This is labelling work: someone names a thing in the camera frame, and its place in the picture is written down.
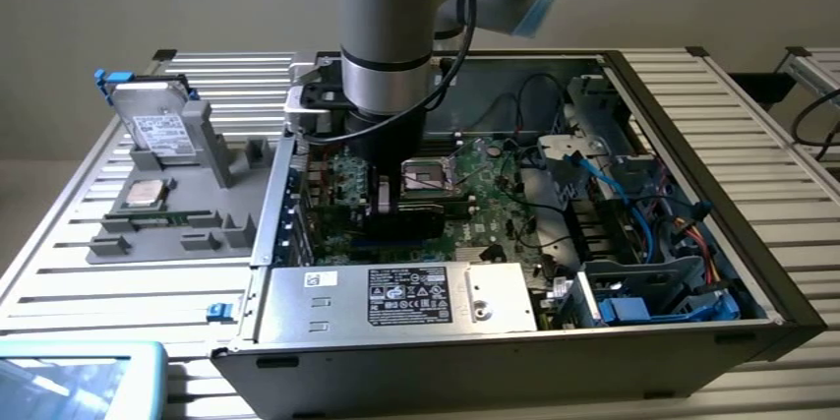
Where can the blue disk bracket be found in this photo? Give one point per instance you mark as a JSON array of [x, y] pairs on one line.
[[108, 79]]

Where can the green motherboard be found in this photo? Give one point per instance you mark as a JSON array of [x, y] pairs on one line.
[[488, 213]]

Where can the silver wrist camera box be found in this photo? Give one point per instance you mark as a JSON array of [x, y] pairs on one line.
[[310, 95]]

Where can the blue table clip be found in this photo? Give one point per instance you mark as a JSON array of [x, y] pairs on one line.
[[218, 313]]

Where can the black graphics card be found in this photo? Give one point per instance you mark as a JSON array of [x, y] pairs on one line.
[[409, 228]]

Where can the light blue teach pendant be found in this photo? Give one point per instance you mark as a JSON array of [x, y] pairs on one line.
[[78, 380]]

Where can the open black PC case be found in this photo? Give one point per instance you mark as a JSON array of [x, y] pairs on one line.
[[525, 371]]

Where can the CPU chip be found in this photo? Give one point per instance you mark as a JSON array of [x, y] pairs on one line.
[[148, 192]]

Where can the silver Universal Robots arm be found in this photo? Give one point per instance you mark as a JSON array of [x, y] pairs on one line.
[[384, 31]]

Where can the grey disk bay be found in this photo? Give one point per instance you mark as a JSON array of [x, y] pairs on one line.
[[649, 275]]

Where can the green RAM stick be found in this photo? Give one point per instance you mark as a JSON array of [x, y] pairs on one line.
[[164, 218]]

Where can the aluminium slat side table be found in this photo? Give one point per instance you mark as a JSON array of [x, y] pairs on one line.
[[813, 66]]

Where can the CPU socket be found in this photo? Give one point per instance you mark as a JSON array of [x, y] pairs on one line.
[[429, 176]]

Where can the blue disk tray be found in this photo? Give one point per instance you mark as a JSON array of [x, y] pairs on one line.
[[626, 312]]

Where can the grey parts rack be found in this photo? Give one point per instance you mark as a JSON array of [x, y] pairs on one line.
[[177, 238]]

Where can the silver chipset heat sink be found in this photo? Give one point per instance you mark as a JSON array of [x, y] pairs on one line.
[[473, 255]]

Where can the silver power supply unit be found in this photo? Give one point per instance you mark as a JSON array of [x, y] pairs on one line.
[[393, 299]]

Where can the silver hard disk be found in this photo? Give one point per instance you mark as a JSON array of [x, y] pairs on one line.
[[153, 120]]

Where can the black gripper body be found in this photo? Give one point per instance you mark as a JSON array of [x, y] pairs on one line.
[[386, 142]]

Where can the metal drive cage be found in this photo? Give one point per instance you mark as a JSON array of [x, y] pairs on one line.
[[590, 110]]

